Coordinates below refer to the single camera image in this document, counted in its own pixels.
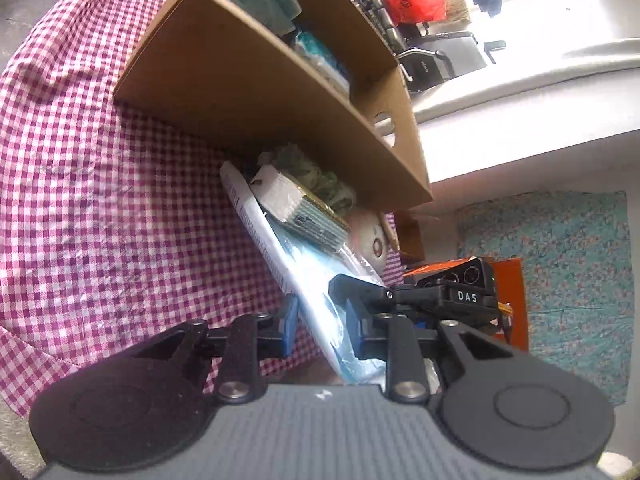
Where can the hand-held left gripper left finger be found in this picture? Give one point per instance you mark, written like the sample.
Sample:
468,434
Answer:
288,327

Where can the gold white tissue pack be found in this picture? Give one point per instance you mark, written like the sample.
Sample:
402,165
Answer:
290,200

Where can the purple checkered tablecloth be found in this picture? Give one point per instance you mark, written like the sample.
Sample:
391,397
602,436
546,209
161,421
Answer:
100,185

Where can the red plastic bag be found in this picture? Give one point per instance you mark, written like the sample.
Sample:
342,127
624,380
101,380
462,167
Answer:
415,2

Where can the small cardboard box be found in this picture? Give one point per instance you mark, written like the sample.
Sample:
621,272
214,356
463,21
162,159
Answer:
410,235

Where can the cotton swab pack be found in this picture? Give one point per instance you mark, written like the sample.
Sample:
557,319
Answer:
320,300

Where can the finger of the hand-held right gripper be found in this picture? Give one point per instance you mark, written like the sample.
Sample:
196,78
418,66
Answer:
360,287

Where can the pink plush toy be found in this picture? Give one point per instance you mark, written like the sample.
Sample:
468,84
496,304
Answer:
370,240

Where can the beige towel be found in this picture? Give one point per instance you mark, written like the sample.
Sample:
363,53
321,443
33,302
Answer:
457,6

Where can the white plastic bag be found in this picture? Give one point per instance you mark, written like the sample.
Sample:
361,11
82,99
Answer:
320,57

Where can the green white tie-dye cloth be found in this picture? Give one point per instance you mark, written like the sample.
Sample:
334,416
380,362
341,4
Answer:
320,180

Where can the teal floral cloth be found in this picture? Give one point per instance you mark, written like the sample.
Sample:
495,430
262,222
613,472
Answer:
565,260

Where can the orange product box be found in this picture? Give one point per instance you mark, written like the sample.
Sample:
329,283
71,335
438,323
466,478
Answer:
515,300

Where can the brown cardboard box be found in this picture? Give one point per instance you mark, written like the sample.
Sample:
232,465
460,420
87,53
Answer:
225,75

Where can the white fluffy mat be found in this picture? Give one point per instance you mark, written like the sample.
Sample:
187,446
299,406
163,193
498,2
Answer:
17,435

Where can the black wheelchair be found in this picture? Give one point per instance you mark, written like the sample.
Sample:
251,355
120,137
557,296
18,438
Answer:
430,67

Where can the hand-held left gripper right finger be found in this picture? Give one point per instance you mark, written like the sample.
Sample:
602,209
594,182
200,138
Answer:
352,330

